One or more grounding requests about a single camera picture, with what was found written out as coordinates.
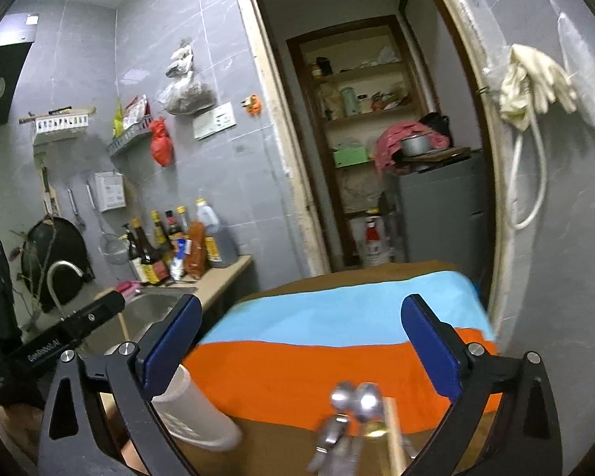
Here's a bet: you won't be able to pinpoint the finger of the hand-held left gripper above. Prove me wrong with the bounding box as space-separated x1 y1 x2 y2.
59 290 126 339

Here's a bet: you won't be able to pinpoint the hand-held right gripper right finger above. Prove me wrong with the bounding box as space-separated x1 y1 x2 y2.
400 294 564 476

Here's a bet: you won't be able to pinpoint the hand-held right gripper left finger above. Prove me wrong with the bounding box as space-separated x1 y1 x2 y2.
37 294 202 476

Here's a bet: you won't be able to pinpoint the white utensil holder cup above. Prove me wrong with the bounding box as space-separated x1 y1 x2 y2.
151 364 243 452

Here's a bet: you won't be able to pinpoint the wooden chopstick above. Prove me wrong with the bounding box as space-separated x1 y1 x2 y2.
384 399 406 476

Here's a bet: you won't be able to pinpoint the steel sink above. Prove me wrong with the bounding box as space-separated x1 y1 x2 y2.
86 288 199 358

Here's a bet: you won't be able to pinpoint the metal mesh strainer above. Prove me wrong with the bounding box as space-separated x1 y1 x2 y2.
85 183 130 266

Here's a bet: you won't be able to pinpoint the dark soy sauce bottle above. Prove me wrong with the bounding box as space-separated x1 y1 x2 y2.
124 223 152 284

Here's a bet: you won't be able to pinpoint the black wok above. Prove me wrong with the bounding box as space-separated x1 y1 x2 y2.
19 215 96 308

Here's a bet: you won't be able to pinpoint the large silver spoon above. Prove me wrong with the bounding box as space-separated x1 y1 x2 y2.
354 382 386 422

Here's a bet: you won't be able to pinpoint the orange-brown sauce pouch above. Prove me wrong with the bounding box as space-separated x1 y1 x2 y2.
186 221 209 281

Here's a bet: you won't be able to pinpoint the small silver spoon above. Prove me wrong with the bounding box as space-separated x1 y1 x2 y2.
307 382 358 472

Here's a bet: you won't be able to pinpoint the hanging metal utensil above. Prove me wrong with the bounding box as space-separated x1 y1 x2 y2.
67 187 87 231

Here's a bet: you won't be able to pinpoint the red label bottle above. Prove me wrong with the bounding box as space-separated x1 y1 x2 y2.
362 213 392 269

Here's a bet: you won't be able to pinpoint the red cap sauce bottle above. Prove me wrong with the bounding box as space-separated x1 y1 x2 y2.
165 211 185 253

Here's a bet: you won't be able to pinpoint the large dark oil jug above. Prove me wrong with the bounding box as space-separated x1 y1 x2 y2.
195 198 239 269

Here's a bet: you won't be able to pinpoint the striped tablecloth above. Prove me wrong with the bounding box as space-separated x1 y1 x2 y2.
178 259 501 476

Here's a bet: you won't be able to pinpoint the grey cabinet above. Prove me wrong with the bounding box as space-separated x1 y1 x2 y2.
384 151 494 278

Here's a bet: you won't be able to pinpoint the red plastic bag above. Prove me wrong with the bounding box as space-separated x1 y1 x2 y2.
150 118 175 168

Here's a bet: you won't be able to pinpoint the yellow packet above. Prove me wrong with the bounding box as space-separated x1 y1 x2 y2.
111 99 126 140

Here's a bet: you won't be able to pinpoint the metal pot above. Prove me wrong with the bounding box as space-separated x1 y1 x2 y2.
399 134 432 157

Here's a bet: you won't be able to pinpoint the green box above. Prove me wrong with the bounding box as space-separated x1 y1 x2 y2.
333 144 369 168

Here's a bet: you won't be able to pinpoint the pink cloth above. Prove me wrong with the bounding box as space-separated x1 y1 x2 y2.
374 120 432 174

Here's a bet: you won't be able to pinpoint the red snack packets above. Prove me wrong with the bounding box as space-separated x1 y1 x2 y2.
125 95 150 127

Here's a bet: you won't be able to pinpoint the black range hood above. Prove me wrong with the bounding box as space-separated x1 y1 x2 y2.
0 40 34 132

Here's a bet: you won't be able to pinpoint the black bag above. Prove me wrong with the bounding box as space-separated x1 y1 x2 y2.
419 111 452 152

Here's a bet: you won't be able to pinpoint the clear bag with dark contents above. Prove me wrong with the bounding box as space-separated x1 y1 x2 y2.
157 72 216 116

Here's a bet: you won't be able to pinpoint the white hanging plastic bags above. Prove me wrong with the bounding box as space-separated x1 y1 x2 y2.
166 40 196 80

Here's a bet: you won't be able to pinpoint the cream rubber gloves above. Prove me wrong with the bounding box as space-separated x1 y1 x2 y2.
498 44 578 132

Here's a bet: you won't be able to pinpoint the white wall box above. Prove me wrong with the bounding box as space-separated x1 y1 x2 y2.
94 171 127 213

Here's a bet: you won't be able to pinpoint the grey wall shelf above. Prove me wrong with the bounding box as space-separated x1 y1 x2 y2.
106 115 154 158

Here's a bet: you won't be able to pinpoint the white wall rack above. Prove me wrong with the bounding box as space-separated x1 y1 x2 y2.
32 111 90 137

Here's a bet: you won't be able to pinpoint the white hose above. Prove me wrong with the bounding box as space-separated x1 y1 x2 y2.
508 109 548 231

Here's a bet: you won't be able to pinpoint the white wall socket panel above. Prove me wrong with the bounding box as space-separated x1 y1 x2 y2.
192 102 237 140

